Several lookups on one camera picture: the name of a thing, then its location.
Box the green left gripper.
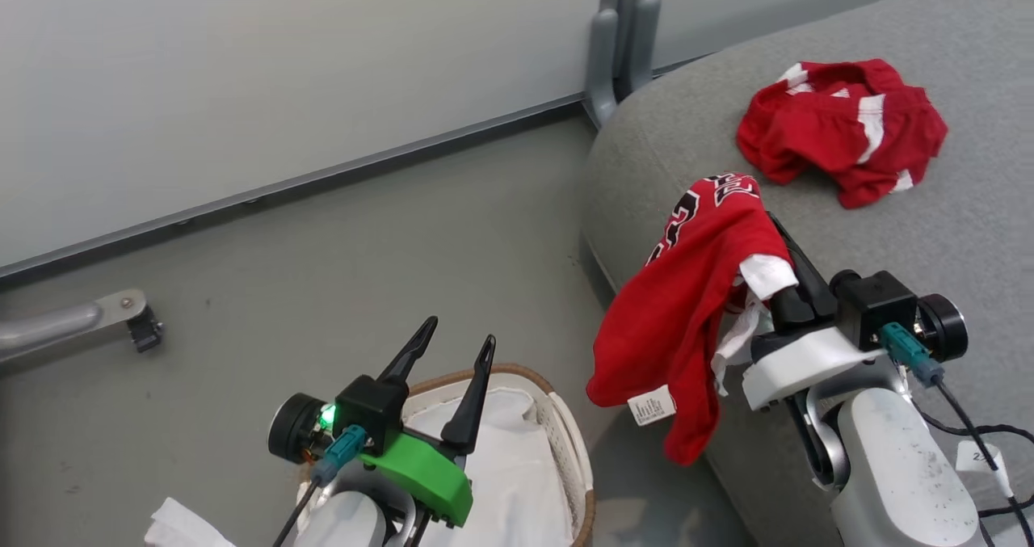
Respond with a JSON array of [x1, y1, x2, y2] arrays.
[[359, 316, 497, 528]]

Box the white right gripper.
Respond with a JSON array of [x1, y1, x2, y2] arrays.
[[741, 212, 887, 411]]

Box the red basketball jersey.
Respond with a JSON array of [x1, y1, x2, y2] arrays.
[[586, 172, 801, 468]]

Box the red shorts with white stripes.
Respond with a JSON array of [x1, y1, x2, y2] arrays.
[[736, 57, 949, 210]]

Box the grey fabric sofa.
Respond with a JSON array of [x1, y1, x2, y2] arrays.
[[579, 0, 1034, 547]]

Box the white basket with brown rim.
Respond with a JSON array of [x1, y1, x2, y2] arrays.
[[295, 362, 597, 547]]

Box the crumpled white cloth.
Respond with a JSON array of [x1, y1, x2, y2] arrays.
[[145, 496, 237, 547]]

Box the black caster wheel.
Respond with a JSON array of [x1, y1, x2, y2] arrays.
[[127, 305, 165, 353]]

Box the grey partition foot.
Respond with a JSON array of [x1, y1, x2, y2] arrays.
[[0, 289, 149, 367]]

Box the right black cable teal plug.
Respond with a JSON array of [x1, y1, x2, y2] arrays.
[[879, 322, 1034, 547]]

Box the black cable teal plug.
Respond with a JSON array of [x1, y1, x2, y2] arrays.
[[271, 424, 368, 547], [879, 322, 1034, 547]]

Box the left black cable teal plug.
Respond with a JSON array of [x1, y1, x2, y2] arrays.
[[271, 424, 368, 547]]

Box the white cable tag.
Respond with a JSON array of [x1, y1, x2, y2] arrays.
[[956, 440, 1004, 477]]

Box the grey partition base rail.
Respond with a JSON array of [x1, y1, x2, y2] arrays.
[[0, 93, 600, 283]]

